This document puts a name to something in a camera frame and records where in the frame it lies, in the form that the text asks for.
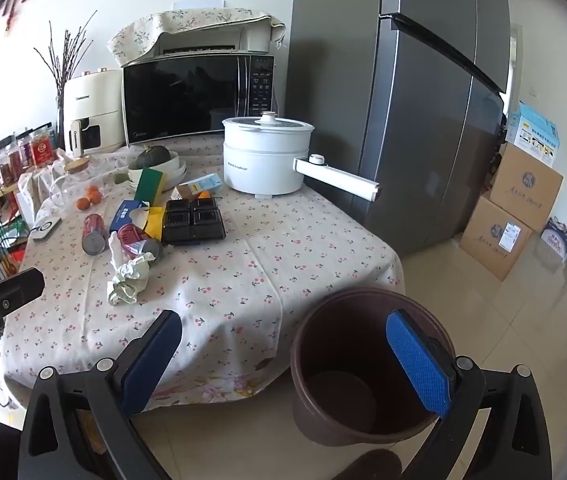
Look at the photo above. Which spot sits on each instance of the white paper bags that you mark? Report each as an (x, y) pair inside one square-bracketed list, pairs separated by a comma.
[(30, 195)]

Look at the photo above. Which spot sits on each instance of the stacked white bowls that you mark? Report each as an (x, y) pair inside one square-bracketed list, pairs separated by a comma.
[(176, 170)]

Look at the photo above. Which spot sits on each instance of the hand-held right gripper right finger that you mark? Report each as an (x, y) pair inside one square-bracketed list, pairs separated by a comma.
[(418, 365)]

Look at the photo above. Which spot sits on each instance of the red soda can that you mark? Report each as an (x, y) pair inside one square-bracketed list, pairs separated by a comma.
[(94, 232)]

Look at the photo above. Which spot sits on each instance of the crushed red can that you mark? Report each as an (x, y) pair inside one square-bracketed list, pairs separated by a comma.
[(131, 234)]

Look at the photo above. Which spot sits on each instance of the brown fuzzy slipper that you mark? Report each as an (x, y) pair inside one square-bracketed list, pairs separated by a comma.
[(373, 465)]

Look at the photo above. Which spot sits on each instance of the cream air fryer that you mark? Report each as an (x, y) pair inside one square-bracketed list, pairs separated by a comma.
[(98, 105)]

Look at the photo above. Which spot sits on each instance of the orange tangerine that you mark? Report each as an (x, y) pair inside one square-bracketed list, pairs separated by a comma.
[(94, 195), (83, 203)]

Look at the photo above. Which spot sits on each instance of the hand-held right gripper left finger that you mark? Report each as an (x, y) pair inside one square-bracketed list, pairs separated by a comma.
[(148, 365)]

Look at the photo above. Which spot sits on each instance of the white remote device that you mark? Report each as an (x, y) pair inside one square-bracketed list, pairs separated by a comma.
[(45, 227)]

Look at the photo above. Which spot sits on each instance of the light blue carton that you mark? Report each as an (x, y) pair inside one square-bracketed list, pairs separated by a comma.
[(208, 182)]

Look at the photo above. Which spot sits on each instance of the black plastic tray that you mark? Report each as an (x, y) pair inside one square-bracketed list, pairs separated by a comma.
[(193, 220)]

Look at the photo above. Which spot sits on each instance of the blue white printed box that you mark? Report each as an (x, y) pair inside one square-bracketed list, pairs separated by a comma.
[(533, 130)]

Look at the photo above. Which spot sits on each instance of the white appliance under floral cloth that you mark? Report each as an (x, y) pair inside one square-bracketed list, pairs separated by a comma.
[(188, 20)]

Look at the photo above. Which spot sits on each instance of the green yellow sponge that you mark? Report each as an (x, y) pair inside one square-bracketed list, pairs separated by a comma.
[(148, 185)]

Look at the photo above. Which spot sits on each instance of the black microwave oven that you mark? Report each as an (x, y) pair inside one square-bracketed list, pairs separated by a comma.
[(173, 100)]

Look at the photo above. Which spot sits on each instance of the white tissue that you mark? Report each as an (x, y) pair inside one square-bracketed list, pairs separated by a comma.
[(126, 280)]

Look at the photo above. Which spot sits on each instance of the small green fruit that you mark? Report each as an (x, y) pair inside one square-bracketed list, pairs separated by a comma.
[(121, 178)]

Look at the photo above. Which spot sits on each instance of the cream countertop appliance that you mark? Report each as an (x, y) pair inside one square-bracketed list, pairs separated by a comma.
[(253, 40)]

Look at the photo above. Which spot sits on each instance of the orange peel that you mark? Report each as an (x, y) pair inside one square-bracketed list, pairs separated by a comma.
[(204, 194)]

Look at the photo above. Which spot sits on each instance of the white electric pot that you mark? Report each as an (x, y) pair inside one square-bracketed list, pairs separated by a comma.
[(258, 165)]

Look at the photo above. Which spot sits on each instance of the blue tissue box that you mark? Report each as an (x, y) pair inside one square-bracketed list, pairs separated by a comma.
[(122, 215)]

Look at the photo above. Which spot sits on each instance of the dried branches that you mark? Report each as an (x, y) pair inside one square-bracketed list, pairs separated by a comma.
[(58, 80)]

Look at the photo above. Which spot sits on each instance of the small purple printed box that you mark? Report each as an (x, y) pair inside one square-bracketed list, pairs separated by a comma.
[(556, 242)]

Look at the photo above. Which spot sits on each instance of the yellow wrapper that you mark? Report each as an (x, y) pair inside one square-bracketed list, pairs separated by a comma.
[(154, 220)]

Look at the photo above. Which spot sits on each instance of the row of red snack jars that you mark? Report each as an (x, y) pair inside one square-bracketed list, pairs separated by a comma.
[(40, 152)]

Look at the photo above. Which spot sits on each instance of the red wall decoration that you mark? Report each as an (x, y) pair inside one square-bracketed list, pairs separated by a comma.
[(13, 10)]

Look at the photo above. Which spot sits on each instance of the cardboard box with label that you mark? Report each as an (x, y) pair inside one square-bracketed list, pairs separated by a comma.
[(493, 240)]

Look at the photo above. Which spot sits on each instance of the green pumpkin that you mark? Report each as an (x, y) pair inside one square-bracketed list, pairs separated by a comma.
[(151, 156)]

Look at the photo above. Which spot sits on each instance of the grey refrigerator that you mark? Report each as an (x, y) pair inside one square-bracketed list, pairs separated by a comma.
[(413, 135)]

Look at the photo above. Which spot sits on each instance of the brown plastic trash bin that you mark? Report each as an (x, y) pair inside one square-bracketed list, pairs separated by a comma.
[(333, 340)]

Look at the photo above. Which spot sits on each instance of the cherry print tablecloth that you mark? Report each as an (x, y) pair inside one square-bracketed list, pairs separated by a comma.
[(263, 270)]

